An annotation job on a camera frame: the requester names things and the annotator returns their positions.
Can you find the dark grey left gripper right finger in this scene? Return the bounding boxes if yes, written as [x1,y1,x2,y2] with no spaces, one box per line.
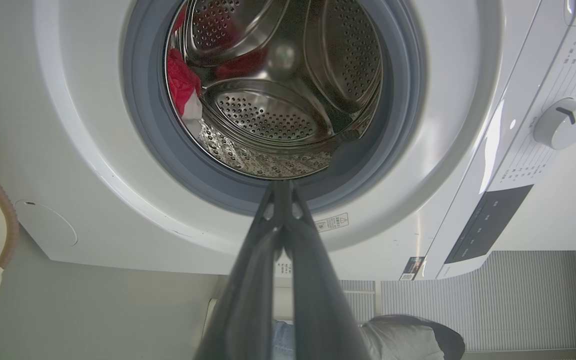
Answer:
[284,181,373,360]

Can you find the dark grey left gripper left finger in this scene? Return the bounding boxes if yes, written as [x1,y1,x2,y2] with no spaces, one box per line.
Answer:
[195,181,285,360]

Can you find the red and white garment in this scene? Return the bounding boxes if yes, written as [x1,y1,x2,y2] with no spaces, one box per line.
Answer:
[166,5,205,138]

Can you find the black washer display panel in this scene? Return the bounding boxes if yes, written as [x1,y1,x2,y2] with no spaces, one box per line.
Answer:
[444,184,535,265]

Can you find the stainless steel washing machine drum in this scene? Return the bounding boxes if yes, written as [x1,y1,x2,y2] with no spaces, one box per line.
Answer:
[165,0,384,180]

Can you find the blue jeans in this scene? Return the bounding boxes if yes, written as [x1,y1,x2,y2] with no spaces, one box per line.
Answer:
[273,320,296,360]

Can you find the grey warning sticker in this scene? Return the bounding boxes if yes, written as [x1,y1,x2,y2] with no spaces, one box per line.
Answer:
[314,212,350,233]

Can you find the small dark QR sticker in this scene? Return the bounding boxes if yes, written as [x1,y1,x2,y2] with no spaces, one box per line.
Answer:
[399,256,426,281]

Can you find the white ribbed panel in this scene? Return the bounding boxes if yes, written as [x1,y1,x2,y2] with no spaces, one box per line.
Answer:
[340,250,576,352]

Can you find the white front-loading washing machine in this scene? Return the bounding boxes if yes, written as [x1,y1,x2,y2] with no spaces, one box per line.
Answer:
[0,0,576,281]

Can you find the grey rubber door gasket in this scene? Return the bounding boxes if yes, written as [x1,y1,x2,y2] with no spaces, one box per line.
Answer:
[120,0,426,216]

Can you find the round filter cover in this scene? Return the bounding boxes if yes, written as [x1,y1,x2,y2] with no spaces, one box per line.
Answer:
[14,200,79,247]

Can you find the white round program knob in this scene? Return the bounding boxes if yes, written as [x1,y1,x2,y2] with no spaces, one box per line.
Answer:
[533,97,576,151]

